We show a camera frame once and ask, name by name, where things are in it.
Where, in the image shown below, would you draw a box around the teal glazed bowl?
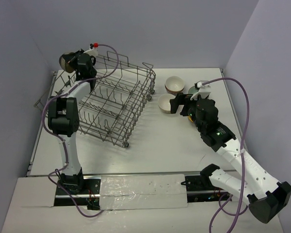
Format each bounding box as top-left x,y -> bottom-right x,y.
188,86 -> 200,95

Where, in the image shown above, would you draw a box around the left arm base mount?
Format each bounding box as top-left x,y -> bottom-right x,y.
55,169 -> 102,197

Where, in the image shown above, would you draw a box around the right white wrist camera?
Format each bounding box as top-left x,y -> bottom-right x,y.
190,81 -> 211,100

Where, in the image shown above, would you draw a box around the plain white bowl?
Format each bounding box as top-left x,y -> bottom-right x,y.
158,94 -> 175,114

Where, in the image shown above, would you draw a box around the white taped cover sheet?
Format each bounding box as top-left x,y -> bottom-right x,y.
99,174 -> 188,210

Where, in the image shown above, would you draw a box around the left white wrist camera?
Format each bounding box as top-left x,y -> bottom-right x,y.
84,43 -> 98,57

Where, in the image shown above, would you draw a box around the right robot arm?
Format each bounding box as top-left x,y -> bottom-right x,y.
170,93 -> 291,224

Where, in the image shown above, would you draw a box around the red blue patterned bowl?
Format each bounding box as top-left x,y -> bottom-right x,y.
165,87 -> 184,95

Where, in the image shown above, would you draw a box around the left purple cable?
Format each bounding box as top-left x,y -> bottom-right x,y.
41,44 -> 120,217

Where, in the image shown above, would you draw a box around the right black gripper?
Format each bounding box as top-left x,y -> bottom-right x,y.
170,92 -> 205,132

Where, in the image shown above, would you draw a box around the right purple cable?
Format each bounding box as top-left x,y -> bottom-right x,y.
203,77 -> 250,233

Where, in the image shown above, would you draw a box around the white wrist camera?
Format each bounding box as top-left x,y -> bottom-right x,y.
190,81 -> 211,100
84,43 -> 98,57

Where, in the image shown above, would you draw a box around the white bowl stacked top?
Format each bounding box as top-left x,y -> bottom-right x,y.
165,76 -> 185,91

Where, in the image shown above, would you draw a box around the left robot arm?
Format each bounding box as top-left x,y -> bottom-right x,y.
48,49 -> 98,194

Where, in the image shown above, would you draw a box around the brown ribbed bowl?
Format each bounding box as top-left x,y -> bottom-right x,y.
59,54 -> 67,72

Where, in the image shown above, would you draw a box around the purple cable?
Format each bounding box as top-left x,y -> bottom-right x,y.
203,77 -> 250,233
41,44 -> 120,217

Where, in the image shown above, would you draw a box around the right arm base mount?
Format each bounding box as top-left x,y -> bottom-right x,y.
181,164 -> 230,203

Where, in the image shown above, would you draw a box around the grey wire dish rack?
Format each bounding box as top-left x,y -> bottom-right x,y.
35,51 -> 156,148

